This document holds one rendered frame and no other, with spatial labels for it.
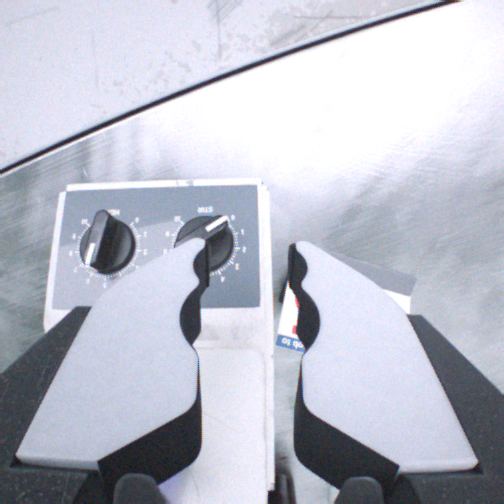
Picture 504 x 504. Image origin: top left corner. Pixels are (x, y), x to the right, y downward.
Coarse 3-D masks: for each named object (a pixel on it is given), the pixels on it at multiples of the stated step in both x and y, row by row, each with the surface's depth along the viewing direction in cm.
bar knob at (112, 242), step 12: (96, 216) 20; (108, 216) 20; (96, 228) 20; (108, 228) 20; (120, 228) 21; (84, 240) 21; (96, 240) 20; (108, 240) 20; (120, 240) 21; (132, 240) 21; (84, 252) 20; (96, 252) 19; (108, 252) 21; (120, 252) 21; (132, 252) 21; (96, 264) 20; (108, 264) 21; (120, 264) 21
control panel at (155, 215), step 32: (96, 192) 22; (128, 192) 22; (160, 192) 22; (192, 192) 22; (224, 192) 22; (256, 192) 22; (64, 224) 22; (128, 224) 22; (160, 224) 22; (256, 224) 22; (64, 256) 21; (256, 256) 21; (64, 288) 21; (96, 288) 21; (224, 288) 21; (256, 288) 21
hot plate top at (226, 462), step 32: (224, 352) 19; (256, 352) 19; (224, 384) 19; (256, 384) 19; (224, 416) 20; (256, 416) 20; (224, 448) 20; (256, 448) 20; (192, 480) 21; (224, 480) 21; (256, 480) 21
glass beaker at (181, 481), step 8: (192, 464) 20; (184, 472) 18; (192, 472) 20; (168, 480) 17; (176, 480) 17; (184, 480) 18; (160, 488) 16; (168, 488) 16; (176, 488) 17; (184, 488) 18; (168, 496) 16; (176, 496) 17; (184, 496) 17
